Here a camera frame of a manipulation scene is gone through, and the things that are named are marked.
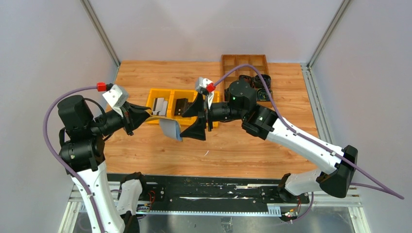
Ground yellow leather card holder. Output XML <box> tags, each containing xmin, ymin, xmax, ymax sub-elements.
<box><xmin>145</xmin><ymin>109</ymin><xmax>183</xmax><ymax>142</ymax></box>

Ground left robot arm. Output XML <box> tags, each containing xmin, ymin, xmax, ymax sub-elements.
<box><xmin>57</xmin><ymin>95</ymin><xmax>150</xmax><ymax>233</ymax></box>

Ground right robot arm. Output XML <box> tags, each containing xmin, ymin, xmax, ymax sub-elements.
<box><xmin>180</xmin><ymin>80</ymin><xmax>358</xmax><ymax>201</ymax></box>

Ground black cards in bin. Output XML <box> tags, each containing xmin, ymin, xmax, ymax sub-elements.
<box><xmin>173</xmin><ymin>98</ymin><xmax>189</xmax><ymax>116</ymax></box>

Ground silver cards in bin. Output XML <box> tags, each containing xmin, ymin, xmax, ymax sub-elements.
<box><xmin>153</xmin><ymin>98</ymin><xmax>168</xmax><ymax>117</ymax></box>

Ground yellow bin middle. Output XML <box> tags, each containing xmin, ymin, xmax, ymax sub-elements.
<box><xmin>166</xmin><ymin>89</ymin><xmax>197</xmax><ymax>126</ymax></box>

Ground yellow bin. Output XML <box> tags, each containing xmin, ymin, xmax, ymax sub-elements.
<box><xmin>166</xmin><ymin>89</ymin><xmax>197</xmax><ymax>126</ymax></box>
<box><xmin>146</xmin><ymin>88</ymin><xmax>172</xmax><ymax>124</ymax></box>
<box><xmin>209</xmin><ymin>91</ymin><xmax>222</xmax><ymax>129</ymax></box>

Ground yellow bin right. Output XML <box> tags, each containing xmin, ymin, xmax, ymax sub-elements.
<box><xmin>209</xmin><ymin>91</ymin><xmax>222</xmax><ymax>129</ymax></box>

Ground yellow bin left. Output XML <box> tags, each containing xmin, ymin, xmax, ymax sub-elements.
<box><xmin>146</xmin><ymin>88</ymin><xmax>172</xmax><ymax>124</ymax></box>

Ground brown wooden compartment tray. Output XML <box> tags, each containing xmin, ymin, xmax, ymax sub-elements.
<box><xmin>220</xmin><ymin>54</ymin><xmax>274</xmax><ymax>108</ymax></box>

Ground black coiled belt left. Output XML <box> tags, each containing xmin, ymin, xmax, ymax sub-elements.
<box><xmin>239</xmin><ymin>75</ymin><xmax>254</xmax><ymax>83</ymax></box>

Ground black green coiled belt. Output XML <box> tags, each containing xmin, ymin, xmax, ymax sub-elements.
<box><xmin>257</xmin><ymin>88</ymin><xmax>273</xmax><ymax>101</ymax></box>

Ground black coiled belt right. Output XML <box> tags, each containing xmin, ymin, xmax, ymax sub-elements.
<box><xmin>253</xmin><ymin>74</ymin><xmax>272</xmax><ymax>90</ymax></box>

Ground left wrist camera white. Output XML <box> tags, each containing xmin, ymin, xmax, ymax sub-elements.
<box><xmin>102</xmin><ymin>84</ymin><xmax>129</xmax><ymax>117</ymax></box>

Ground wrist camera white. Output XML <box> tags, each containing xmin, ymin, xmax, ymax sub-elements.
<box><xmin>195</xmin><ymin>77</ymin><xmax>216</xmax><ymax>109</ymax></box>
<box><xmin>102</xmin><ymin>84</ymin><xmax>129</xmax><ymax>117</ymax></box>

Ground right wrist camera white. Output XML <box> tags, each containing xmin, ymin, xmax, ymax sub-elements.
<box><xmin>195</xmin><ymin>77</ymin><xmax>216</xmax><ymax>109</ymax></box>

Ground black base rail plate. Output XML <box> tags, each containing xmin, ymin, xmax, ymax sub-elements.
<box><xmin>109</xmin><ymin>174</ymin><xmax>311</xmax><ymax>214</ymax></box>

